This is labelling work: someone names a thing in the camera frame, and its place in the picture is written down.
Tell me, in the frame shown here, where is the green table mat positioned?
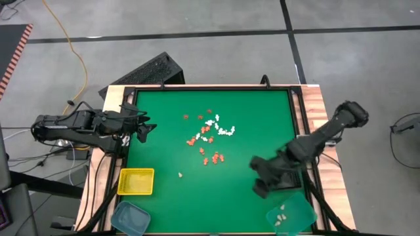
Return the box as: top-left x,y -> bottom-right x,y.
126,90 -> 312,234

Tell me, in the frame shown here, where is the thick yellow power cable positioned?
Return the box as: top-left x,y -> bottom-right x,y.
41,0 -> 89,115

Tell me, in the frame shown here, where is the black power adapter box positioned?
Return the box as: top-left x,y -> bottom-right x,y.
66,147 -> 91,161

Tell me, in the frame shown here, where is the white floor cable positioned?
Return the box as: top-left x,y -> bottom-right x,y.
2,128 -> 33,141

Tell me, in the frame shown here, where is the black mat with striped edge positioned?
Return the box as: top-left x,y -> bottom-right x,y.
0,23 -> 34,101

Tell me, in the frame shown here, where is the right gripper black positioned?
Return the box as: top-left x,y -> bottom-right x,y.
251,152 -> 296,199

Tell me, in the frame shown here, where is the black floor tape strip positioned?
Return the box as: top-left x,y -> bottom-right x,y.
28,25 -> 420,45
280,0 -> 308,85

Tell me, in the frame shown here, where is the teal plastic tray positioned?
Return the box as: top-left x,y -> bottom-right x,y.
265,191 -> 318,236

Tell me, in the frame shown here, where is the black flat floor bar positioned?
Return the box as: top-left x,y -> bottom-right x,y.
9,170 -> 85,200

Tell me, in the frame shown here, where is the black perforated computer case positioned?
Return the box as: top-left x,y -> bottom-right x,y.
98,51 -> 186,99

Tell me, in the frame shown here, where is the black looped floor cable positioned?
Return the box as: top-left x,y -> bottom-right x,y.
389,112 -> 420,170

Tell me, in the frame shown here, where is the yellow slotted plastic basket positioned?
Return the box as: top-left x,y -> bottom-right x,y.
117,168 -> 156,197

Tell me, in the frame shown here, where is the grey metal stand foot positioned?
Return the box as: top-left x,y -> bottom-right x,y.
390,116 -> 420,134

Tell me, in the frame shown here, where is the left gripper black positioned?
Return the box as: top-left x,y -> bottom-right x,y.
113,109 -> 158,143

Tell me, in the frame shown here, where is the grey upright panel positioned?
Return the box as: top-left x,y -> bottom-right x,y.
0,124 -> 11,191

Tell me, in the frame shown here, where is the black diagonal frame strut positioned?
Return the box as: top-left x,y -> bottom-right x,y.
77,182 -> 124,234
301,168 -> 350,234

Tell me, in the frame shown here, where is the blue-grey plastic tray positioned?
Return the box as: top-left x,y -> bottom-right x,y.
110,200 -> 152,236

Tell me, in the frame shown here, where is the dark device with screen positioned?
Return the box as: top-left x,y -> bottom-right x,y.
0,193 -> 12,232

